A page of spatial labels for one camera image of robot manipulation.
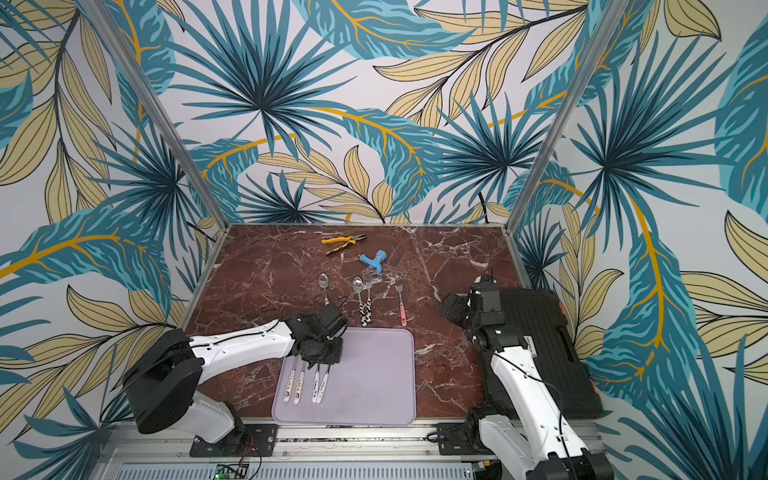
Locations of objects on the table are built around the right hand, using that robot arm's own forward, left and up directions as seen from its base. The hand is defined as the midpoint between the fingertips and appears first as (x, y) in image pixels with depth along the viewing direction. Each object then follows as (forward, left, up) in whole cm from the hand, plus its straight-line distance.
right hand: (457, 305), depth 82 cm
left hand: (-10, +35, -11) cm, 38 cm away
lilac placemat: (-16, +23, -15) cm, 32 cm away
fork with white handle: (-19, +39, -12) cm, 45 cm away
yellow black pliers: (+36, +32, -12) cm, 49 cm away
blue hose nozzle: (+25, +23, -12) cm, 36 cm away
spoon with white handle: (-16, +37, -12) cm, 42 cm away
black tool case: (-1, -26, -7) cm, 27 cm away
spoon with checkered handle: (+17, +29, -13) cm, 36 cm away
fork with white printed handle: (-16, +46, -12) cm, 50 cm away
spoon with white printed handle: (-18, +44, -13) cm, 49 cm away
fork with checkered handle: (+16, +25, -14) cm, 33 cm away
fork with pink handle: (+15, +15, -14) cm, 26 cm away
